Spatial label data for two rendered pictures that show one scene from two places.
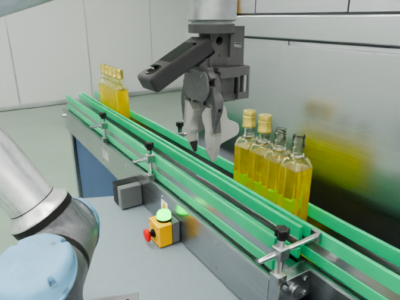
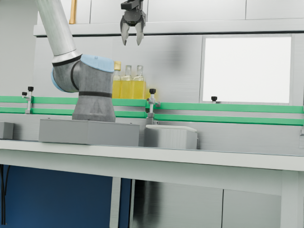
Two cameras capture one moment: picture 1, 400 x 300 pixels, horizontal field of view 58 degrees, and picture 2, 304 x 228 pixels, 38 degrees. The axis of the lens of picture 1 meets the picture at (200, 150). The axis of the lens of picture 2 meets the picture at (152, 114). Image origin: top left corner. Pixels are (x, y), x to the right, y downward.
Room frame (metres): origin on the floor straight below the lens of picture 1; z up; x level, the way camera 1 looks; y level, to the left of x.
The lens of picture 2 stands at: (-0.85, 1.11, 0.74)
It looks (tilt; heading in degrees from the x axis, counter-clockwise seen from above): 5 degrees up; 319
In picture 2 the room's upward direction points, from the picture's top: 3 degrees clockwise
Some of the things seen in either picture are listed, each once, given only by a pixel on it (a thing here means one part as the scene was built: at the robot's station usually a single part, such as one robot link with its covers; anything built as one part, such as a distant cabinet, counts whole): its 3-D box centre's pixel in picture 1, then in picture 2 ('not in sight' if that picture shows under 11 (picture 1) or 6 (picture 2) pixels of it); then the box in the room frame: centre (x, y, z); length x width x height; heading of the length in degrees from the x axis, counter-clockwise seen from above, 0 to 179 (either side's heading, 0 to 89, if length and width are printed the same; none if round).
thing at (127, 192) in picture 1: (127, 193); (1, 130); (1.18, 0.26, 0.79); 0.08 x 0.08 x 0.08; 33
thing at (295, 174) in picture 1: (293, 196); (138, 97); (0.77, -0.22, 0.99); 0.06 x 0.06 x 0.21; 32
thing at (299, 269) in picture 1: (290, 286); (152, 125); (0.63, -0.19, 0.85); 0.09 x 0.04 x 0.07; 123
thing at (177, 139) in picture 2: not in sight; (173, 140); (0.48, -0.18, 0.79); 0.27 x 0.17 x 0.08; 123
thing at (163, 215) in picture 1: (163, 214); not in sight; (0.94, 0.11, 0.84); 0.04 x 0.04 x 0.03
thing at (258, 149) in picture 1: (261, 178); (115, 97); (0.88, -0.16, 0.99); 0.06 x 0.06 x 0.21; 33
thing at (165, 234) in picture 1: (163, 230); not in sight; (0.94, 0.11, 0.79); 0.07 x 0.07 x 0.07; 33
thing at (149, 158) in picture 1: (143, 163); (26, 100); (1.09, 0.18, 0.94); 0.07 x 0.04 x 0.13; 123
